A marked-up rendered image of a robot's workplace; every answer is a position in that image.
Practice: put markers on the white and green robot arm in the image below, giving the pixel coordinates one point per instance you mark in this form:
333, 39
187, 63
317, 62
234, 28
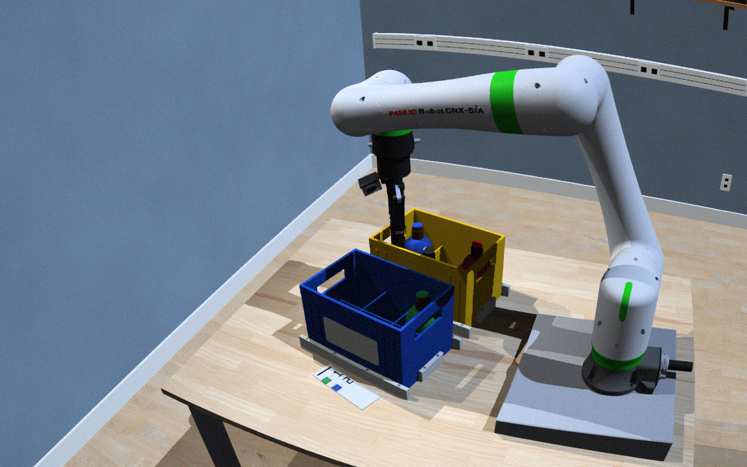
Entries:
572, 99

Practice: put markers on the yellow divided crate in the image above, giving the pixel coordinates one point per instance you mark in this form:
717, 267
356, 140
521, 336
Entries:
452, 241

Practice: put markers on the white paper pick list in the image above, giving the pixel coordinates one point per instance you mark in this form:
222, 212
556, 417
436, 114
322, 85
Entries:
346, 386

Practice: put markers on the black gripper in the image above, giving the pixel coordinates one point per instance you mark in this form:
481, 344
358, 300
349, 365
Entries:
395, 169

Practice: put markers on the green bottle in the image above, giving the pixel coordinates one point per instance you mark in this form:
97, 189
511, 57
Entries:
421, 301

